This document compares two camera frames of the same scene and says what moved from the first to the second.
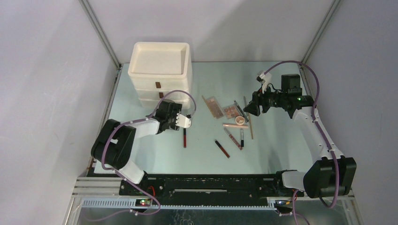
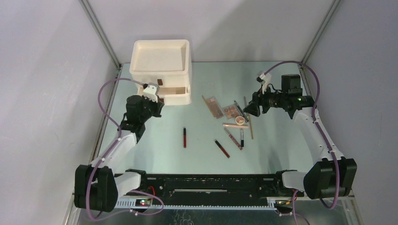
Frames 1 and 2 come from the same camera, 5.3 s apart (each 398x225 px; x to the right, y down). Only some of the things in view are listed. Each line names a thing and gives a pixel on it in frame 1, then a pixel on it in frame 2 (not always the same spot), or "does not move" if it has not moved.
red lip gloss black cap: x=185 y=138 does not move
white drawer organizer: x=156 y=69 does not move
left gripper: x=176 y=109 to x=158 y=106
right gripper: x=258 y=97 does not move
